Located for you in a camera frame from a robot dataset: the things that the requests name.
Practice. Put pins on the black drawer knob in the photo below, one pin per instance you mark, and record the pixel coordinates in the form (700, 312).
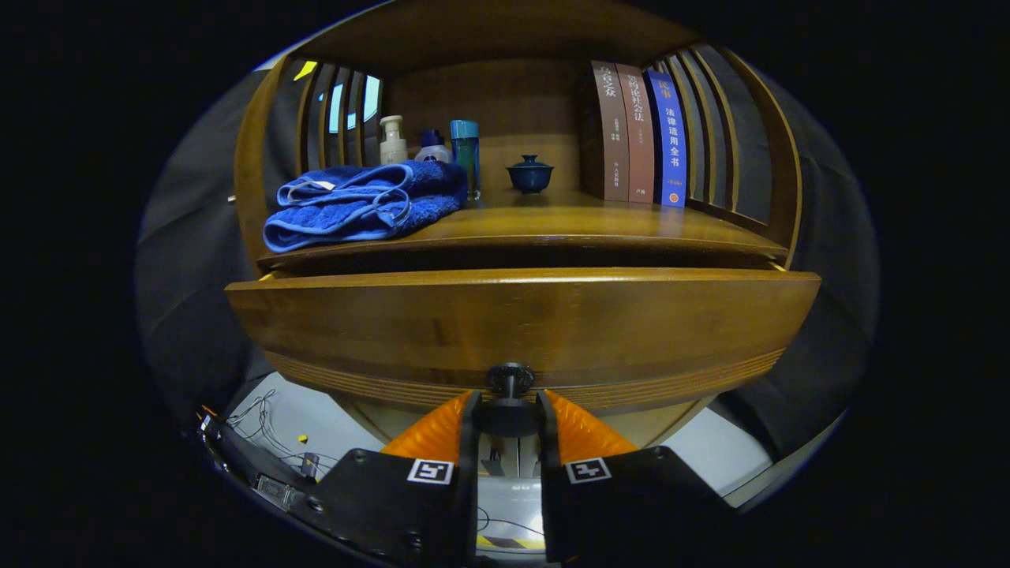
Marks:
(510, 379)

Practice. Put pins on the teal tumbler bottle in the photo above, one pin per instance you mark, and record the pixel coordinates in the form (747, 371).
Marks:
(465, 154)

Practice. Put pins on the wooden countertop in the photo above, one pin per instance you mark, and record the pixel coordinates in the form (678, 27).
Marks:
(568, 225)

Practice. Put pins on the brown book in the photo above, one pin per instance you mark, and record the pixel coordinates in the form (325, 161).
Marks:
(639, 134)
(611, 134)

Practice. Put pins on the white lotion bottle blue cap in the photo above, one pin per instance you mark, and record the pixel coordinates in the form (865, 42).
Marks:
(432, 150)

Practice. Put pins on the blue lidded teacup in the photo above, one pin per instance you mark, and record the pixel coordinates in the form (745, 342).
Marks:
(529, 177)

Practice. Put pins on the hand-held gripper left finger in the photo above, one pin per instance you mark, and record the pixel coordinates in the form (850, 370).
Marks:
(469, 450)

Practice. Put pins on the white pump bottle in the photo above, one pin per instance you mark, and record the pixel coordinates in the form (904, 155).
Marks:
(393, 146)

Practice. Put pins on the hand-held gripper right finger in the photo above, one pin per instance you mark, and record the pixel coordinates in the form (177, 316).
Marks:
(548, 473)

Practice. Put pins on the black backdrop cloth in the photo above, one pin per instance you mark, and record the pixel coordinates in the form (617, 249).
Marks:
(189, 237)

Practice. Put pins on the blue book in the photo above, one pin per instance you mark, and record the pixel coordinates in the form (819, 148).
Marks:
(669, 142)

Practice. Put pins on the wooden drawer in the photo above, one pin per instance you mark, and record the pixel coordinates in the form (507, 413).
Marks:
(394, 323)

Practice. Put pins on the blue folded towel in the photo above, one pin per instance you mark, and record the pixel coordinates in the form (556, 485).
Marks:
(355, 213)

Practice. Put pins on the wooden cabinet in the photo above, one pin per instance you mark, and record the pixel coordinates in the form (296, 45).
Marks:
(505, 102)

